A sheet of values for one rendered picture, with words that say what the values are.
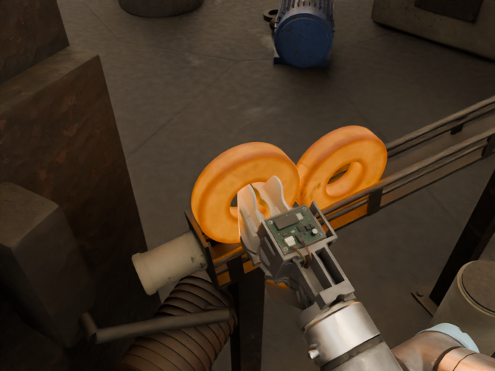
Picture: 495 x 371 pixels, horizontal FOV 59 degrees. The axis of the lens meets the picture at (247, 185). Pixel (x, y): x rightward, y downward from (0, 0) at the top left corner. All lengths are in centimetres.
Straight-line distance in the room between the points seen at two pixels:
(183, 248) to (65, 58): 32
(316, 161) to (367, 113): 154
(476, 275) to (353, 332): 44
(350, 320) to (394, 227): 116
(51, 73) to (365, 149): 44
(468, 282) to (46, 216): 68
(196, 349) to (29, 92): 44
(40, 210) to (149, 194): 116
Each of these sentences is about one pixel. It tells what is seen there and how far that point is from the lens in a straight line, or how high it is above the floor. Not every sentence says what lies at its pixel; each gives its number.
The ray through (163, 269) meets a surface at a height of 69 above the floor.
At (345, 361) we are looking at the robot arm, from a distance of 48.
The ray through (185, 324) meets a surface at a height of 56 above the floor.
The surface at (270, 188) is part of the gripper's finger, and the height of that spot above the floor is 78.
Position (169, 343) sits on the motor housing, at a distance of 72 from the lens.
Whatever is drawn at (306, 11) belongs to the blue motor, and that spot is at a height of 33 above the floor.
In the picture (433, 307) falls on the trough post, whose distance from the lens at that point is 146.
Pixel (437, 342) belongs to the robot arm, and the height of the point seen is 65.
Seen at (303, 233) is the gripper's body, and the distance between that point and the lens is 50.
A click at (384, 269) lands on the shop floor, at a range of 151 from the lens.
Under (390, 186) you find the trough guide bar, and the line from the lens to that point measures 74.
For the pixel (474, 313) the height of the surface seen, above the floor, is 50.
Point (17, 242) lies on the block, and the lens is 54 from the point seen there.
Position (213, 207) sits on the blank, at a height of 75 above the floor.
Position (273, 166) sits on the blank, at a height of 79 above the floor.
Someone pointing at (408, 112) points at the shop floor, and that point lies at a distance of 222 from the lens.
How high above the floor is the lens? 117
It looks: 44 degrees down
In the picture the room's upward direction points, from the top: straight up
